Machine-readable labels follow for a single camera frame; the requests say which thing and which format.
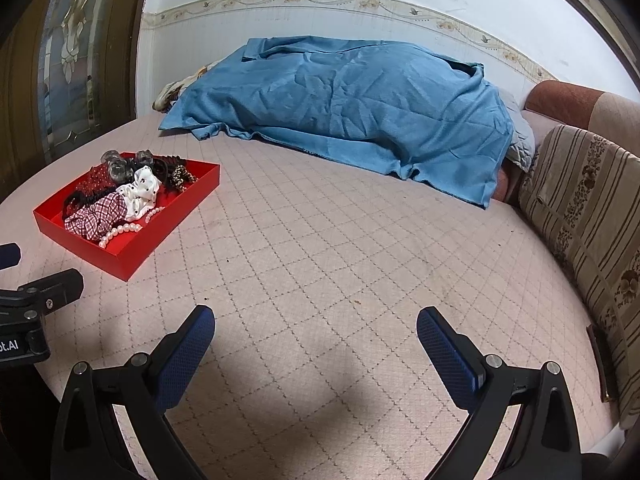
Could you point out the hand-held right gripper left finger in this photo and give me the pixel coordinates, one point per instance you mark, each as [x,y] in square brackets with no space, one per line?
[187,355]

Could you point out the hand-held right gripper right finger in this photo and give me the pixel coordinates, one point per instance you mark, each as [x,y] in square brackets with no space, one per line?
[445,350]

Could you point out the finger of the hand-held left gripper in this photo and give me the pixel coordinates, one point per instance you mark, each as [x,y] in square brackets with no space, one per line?
[9,255]
[55,287]

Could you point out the pink plaid scrunchie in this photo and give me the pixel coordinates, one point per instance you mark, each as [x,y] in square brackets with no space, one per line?
[95,217]

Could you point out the white cherry print scrunchie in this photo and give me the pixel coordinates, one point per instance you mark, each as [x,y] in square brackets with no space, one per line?
[142,190]

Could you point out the red tray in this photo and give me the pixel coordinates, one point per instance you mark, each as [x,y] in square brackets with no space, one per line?
[170,195]

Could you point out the small clear hair claw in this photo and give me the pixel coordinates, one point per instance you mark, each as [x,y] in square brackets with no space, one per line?
[143,157]

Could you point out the leopard print scrunchie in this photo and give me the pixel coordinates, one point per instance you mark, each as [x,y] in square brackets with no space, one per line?
[180,177]

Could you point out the black wavy hair band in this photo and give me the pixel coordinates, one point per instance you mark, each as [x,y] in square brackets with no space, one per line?
[82,202]

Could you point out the large clear hair claw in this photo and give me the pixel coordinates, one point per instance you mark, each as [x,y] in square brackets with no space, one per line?
[117,167]

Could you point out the pink quilted mattress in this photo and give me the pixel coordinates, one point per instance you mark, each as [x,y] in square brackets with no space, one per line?
[325,285]

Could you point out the striped floral cushion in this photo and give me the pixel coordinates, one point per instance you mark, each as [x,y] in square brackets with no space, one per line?
[585,210]

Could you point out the wooden stained glass door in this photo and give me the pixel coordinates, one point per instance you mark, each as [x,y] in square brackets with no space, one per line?
[75,60]

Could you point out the grey quilted blanket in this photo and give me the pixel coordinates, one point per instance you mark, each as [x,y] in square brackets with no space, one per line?
[520,135]

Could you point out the floral patterned pillow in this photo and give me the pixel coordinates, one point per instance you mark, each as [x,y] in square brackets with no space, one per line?
[177,87]

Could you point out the blue blanket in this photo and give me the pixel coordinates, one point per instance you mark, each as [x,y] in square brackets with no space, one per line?
[340,105]

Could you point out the pink brown headboard cushion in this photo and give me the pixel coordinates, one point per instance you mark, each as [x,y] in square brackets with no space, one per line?
[565,102]

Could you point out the dark wooden bed frame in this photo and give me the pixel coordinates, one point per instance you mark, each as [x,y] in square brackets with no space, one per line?
[602,365]

